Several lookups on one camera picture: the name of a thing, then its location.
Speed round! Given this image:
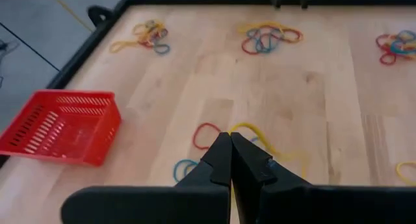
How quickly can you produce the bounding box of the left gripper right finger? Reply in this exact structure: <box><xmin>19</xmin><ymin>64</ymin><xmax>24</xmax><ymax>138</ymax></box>
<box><xmin>231</xmin><ymin>132</ymin><xmax>416</xmax><ymax>224</ymax></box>

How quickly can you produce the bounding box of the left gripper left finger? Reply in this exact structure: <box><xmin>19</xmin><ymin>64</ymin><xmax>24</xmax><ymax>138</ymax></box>
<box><xmin>61</xmin><ymin>132</ymin><xmax>233</xmax><ymax>224</ymax></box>

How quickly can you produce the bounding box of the red rubber band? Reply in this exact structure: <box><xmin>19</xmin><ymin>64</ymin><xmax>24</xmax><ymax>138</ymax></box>
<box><xmin>139</xmin><ymin>29</ymin><xmax>167</xmax><ymax>49</ymax></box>
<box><xmin>279</xmin><ymin>28</ymin><xmax>305</xmax><ymax>45</ymax></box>
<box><xmin>240</xmin><ymin>35</ymin><xmax>261</xmax><ymax>55</ymax></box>
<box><xmin>192</xmin><ymin>122</ymin><xmax>222</xmax><ymax>151</ymax></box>
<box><xmin>375</xmin><ymin>34</ymin><xmax>401</xmax><ymax>66</ymax></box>

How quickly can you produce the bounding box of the red plastic basket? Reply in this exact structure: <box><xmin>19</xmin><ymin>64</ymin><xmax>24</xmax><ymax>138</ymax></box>
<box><xmin>0</xmin><ymin>90</ymin><xmax>122</xmax><ymax>168</ymax></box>

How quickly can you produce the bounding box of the black table edge clamp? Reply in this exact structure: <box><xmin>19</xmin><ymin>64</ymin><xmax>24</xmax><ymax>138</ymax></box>
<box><xmin>86</xmin><ymin>5</ymin><xmax>114</xmax><ymax>27</ymax></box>

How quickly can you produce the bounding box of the black aluminium rig frame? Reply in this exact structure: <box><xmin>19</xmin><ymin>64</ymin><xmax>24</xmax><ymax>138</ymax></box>
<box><xmin>45</xmin><ymin>0</ymin><xmax>416</xmax><ymax>90</ymax></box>

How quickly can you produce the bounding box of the yellow power cable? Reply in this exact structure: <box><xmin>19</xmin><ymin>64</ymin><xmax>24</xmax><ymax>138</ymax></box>
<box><xmin>49</xmin><ymin>0</ymin><xmax>96</xmax><ymax>33</ymax></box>

